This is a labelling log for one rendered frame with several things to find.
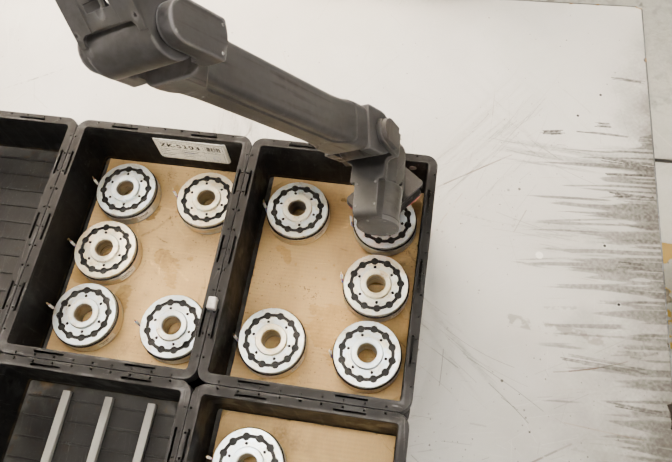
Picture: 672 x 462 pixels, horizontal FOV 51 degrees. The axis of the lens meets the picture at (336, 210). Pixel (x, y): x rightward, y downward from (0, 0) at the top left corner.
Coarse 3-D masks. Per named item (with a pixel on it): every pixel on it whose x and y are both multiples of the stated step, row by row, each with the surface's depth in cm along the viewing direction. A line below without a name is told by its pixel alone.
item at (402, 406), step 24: (264, 144) 113; (288, 144) 112; (432, 168) 109; (432, 192) 107; (240, 216) 107; (432, 216) 105; (216, 312) 101; (216, 336) 99; (408, 360) 96; (216, 384) 96; (240, 384) 96; (408, 384) 95; (384, 408) 93; (408, 408) 94
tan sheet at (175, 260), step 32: (128, 160) 125; (128, 192) 122; (128, 224) 119; (160, 224) 119; (160, 256) 116; (192, 256) 116; (128, 288) 114; (160, 288) 113; (192, 288) 113; (128, 320) 111; (96, 352) 109; (128, 352) 109
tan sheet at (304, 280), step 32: (352, 224) 116; (288, 256) 115; (320, 256) 114; (352, 256) 114; (416, 256) 113; (256, 288) 112; (288, 288) 112; (320, 288) 112; (320, 320) 110; (352, 320) 109; (320, 352) 107; (288, 384) 105; (320, 384) 105
